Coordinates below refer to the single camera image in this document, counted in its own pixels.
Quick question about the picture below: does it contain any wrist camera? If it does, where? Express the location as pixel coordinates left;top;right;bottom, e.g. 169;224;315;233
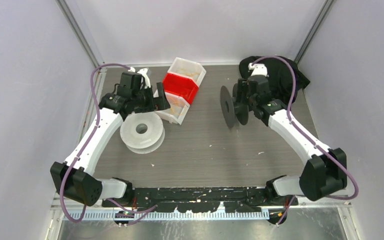
127;67;152;89
248;62;268;77

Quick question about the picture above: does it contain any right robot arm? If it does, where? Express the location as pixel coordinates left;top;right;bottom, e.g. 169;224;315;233
219;75;348;205

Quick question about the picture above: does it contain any white perforated spool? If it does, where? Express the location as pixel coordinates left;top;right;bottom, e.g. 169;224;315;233
119;112;165;154

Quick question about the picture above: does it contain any far white plastic bin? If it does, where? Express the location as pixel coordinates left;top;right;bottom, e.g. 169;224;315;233
167;57;207;87

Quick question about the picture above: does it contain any red plastic bin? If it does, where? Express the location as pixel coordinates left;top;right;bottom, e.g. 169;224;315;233
162;73;199;104

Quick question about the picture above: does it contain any near white plastic bin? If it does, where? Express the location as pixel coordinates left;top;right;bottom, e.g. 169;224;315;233
155;92;190;125

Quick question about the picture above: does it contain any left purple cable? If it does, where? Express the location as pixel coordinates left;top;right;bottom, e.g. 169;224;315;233
59;63;158;226

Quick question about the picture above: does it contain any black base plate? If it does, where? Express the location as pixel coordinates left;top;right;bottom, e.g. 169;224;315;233
102;186;292;213

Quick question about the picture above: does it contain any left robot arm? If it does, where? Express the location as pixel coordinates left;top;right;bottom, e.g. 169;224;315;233
50;68;161;207

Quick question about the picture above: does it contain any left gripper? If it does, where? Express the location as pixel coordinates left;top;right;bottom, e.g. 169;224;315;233
132;82;170;114

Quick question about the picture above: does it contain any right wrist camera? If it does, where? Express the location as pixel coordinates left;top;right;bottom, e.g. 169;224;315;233
248;62;268;77

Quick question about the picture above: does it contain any black perforated spool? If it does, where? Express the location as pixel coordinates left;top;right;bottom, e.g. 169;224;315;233
219;85;249;129

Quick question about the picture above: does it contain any black cloth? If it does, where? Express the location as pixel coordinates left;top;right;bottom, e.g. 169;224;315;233
238;56;311;105

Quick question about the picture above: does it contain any white plastic bin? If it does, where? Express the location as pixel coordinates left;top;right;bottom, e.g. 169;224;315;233
155;92;190;125
167;57;207;87

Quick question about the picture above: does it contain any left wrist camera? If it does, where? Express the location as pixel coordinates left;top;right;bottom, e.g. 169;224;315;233
127;67;152;89

